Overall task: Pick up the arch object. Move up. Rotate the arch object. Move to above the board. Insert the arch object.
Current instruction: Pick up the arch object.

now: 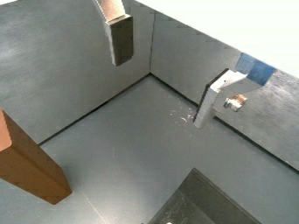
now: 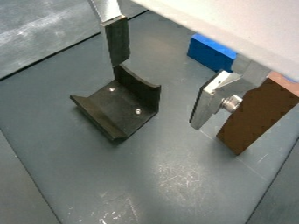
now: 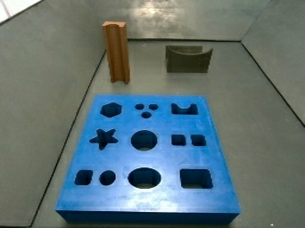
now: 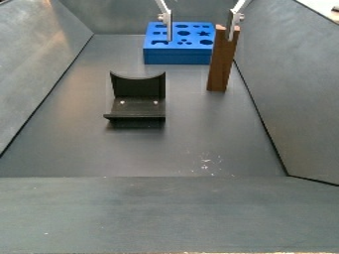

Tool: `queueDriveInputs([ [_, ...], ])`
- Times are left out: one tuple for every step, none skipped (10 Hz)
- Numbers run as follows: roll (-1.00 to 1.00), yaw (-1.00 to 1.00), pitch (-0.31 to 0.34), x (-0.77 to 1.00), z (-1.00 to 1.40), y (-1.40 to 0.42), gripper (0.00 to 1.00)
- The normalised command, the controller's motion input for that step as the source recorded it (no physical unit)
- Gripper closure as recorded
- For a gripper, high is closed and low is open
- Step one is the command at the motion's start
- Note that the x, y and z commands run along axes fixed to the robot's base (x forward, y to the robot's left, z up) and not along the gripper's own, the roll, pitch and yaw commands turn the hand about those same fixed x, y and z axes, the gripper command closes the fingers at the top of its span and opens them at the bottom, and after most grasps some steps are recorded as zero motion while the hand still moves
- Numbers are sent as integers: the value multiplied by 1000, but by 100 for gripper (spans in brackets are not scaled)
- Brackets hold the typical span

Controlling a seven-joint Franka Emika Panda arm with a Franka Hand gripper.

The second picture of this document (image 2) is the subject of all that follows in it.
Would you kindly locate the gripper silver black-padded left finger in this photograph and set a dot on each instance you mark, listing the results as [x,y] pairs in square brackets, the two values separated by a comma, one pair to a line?
[114,27]

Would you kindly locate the blue shape sorting board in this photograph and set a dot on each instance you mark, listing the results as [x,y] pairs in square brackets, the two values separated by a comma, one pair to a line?
[214,55]

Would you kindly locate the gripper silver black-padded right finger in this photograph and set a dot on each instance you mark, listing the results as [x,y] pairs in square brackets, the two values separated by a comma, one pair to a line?
[222,91]

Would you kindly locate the brown arch block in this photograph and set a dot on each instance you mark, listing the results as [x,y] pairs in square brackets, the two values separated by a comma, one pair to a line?
[265,105]

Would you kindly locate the black curved holder stand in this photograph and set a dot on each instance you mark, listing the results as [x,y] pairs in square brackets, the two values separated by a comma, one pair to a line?
[124,105]

